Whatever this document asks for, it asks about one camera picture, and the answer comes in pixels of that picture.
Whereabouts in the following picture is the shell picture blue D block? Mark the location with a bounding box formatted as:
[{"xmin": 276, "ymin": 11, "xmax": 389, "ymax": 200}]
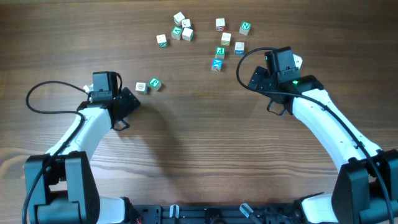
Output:
[{"xmin": 135, "ymin": 82, "xmax": 148, "ymax": 95}]

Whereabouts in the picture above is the green J wooden block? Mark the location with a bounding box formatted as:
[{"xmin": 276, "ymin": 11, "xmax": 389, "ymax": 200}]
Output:
[{"xmin": 148, "ymin": 77, "xmax": 162, "ymax": 91}]

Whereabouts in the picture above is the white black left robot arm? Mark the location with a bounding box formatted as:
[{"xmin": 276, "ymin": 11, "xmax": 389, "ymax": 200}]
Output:
[{"xmin": 21, "ymin": 71, "xmax": 142, "ymax": 223}]

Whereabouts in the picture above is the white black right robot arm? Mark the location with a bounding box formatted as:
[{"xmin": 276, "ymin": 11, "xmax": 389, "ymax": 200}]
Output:
[{"xmin": 245, "ymin": 47, "xmax": 397, "ymax": 223}]

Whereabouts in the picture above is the green N block right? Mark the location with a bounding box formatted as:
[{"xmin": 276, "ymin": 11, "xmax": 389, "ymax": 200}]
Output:
[{"xmin": 239, "ymin": 21, "xmax": 251, "ymax": 35}]

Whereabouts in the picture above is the green n block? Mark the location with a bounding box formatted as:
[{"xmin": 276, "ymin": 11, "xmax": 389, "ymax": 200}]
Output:
[
  {"xmin": 239, "ymin": 21, "xmax": 251, "ymax": 35},
  {"xmin": 156, "ymin": 34, "xmax": 168, "ymax": 48}
]

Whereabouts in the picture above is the blue X wooden block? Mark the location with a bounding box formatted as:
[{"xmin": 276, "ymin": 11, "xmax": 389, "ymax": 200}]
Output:
[{"xmin": 211, "ymin": 58, "xmax": 223, "ymax": 72}]

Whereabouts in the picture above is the green F wooden block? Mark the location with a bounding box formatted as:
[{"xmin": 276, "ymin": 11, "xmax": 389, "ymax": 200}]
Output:
[{"xmin": 215, "ymin": 47, "xmax": 226, "ymax": 59}]

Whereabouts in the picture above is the white block yellow side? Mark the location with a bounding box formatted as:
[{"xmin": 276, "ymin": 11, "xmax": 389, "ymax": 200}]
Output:
[{"xmin": 221, "ymin": 32, "xmax": 231, "ymax": 45}]

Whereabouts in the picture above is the green N block left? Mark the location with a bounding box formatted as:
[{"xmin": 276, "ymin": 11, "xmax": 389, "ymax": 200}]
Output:
[{"xmin": 156, "ymin": 34, "xmax": 168, "ymax": 48}]

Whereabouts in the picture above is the white block red side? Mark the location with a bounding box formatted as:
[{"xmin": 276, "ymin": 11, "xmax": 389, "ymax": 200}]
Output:
[{"xmin": 215, "ymin": 18, "xmax": 226, "ymax": 31}]

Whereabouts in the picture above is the green A wooden block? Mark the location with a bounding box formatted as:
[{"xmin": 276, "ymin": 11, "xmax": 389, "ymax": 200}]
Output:
[{"xmin": 171, "ymin": 26, "xmax": 183, "ymax": 40}]

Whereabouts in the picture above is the white block green side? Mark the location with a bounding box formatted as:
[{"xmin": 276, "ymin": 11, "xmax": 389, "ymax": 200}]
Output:
[{"xmin": 182, "ymin": 27, "xmax": 193, "ymax": 41}]

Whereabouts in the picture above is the white block top left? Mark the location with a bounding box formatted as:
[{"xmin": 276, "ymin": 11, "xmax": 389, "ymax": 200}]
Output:
[{"xmin": 174, "ymin": 12, "xmax": 185, "ymax": 26}]

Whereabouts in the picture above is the white picture block blue side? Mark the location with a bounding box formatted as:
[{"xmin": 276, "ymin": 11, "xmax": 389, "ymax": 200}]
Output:
[{"xmin": 181, "ymin": 19, "xmax": 192, "ymax": 29}]

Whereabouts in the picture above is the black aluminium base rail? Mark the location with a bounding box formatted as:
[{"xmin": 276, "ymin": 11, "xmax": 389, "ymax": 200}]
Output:
[{"xmin": 123, "ymin": 203, "xmax": 308, "ymax": 224}]

